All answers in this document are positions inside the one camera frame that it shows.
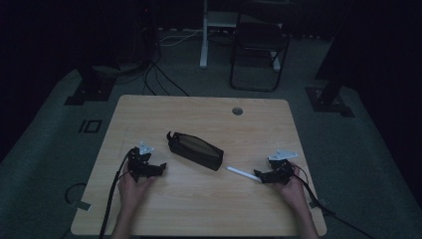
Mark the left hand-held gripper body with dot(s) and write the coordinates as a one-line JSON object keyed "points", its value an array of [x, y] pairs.
{"points": [[140, 162]]}

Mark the white pen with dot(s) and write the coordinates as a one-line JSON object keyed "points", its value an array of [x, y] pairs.
{"points": [[243, 173]]}

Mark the black stand with base plate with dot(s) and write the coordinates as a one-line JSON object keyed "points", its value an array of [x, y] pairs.
{"points": [[90, 87], [329, 96]]}

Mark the black pencil case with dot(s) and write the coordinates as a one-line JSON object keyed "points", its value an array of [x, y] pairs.
{"points": [[195, 151]]}

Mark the person's left hand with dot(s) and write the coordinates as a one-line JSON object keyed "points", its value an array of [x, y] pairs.
{"points": [[132, 192]]}

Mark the white desk frame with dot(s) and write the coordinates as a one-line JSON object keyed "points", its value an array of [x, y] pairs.
{"points": [[208, 33]]}

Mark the grey tape piece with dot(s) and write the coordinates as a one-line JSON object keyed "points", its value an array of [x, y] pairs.
{"points": [[83, 205]]}

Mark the black folding chair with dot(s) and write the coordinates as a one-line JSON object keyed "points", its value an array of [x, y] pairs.
{"points": [[259, 49]]}

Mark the person's right hand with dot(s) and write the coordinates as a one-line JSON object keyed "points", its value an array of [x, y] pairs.
{"points": [[292, 191]]}

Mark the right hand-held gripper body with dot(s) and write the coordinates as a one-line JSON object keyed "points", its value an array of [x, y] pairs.
{"points": [[281, 167]]}

